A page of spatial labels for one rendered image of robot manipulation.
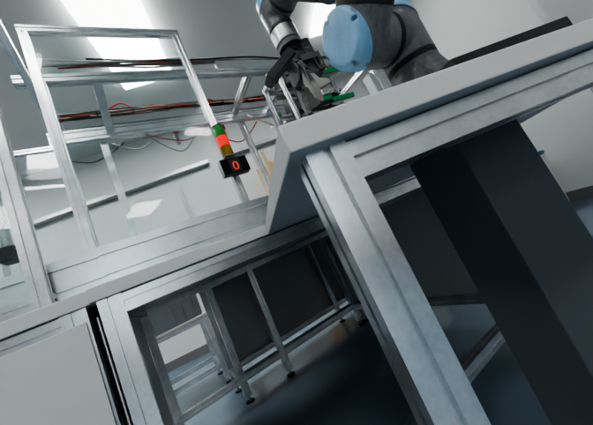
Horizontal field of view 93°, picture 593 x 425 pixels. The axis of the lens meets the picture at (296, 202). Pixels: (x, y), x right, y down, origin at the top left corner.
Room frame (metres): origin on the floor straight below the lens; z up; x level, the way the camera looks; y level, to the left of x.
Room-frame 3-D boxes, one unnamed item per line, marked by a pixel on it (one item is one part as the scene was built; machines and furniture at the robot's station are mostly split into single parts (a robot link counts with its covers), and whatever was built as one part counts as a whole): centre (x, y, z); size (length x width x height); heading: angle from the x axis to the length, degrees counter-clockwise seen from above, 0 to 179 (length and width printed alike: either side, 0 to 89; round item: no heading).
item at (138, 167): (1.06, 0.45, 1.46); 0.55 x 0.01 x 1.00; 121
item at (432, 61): (0.63, -0.39, 0.99); 0.15 x 0.15 x 0.10
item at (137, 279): (1.55, 0.19, 0.85); 1.50 x 1.41 x 0.03; 121
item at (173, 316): (2.61, 1.55, 0.73); 0.62 x 0.42 x 0.23; 121
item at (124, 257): (0.90, 0.12, 0.91); 0.89 x 0.06 x 0.11; 121
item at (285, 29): (0.70, -0.16, 1.30); 0.08 x 0.08 x 0.05
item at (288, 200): (0.68, -0.38, 0.84); 0.90 x 0.70 x 0.03; 103
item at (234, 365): (2.69, -0.01, 0.43); 2.20 x 0.38 x 0.86; 121
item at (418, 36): (0.62, -0.38, 1.11); 0.13 x 0.12 x 0.14; 122
